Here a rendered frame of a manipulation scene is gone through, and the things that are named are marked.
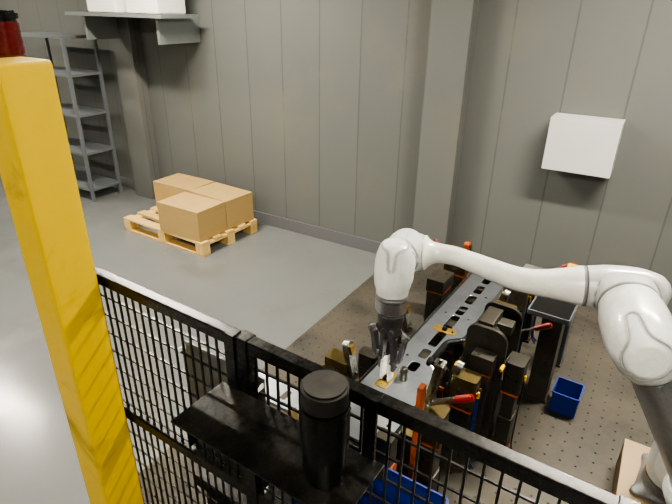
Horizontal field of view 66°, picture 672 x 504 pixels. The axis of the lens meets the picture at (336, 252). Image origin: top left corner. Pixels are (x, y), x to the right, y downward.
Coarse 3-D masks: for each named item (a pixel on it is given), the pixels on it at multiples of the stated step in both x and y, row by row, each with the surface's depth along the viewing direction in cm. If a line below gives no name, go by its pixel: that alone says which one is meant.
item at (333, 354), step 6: (330, 354) 173; (336, 354) 173; (342, 354) 173; (330, 360) 171; (336, 360) 170; (342, 360) 170; (324, 366) 174; (330, 366) 172; (336, 366) 170; (342, 366) 168; (342, 372) 170
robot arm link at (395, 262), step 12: (384, 240) 138; (396, 240) 137; (384, 252) 135; (396, 252) 134; (408, 252) 135; (384, 264) 135; (396, 264) 134; (408, 264) 135; (384, 276) 136; (396, 276) 135; (408, 276) 137; (384, 288) 138; (396, 288) 137; (408, 288) 139; (396, 300) 139
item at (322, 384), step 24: (312, 384) 73; (336, 384) 74; (312, 408) 72; (336, 408) 72; (312, 432) 73; (336, 432) 73; (312, 456) 75; (336, 456) 76; (312, 480) 78; (336, 480) 78
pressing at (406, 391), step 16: (464, 288) 224; (496, 288) 224; (448, 304) 211; (464, 304) 212; (480, 304) 212; (432, 320) 200; (448, 320) 201; (464, 320) 201; (416, 336) 191; (432, 336) 191; (448, 336) 191; (464, 336) 190; (416, 352) 182; (432, 352) 182; (432, 368) 174; (368, 384) 166; (400, 384) 166; (416, 384) 166; (352, 432) 147; (400, 432) 147
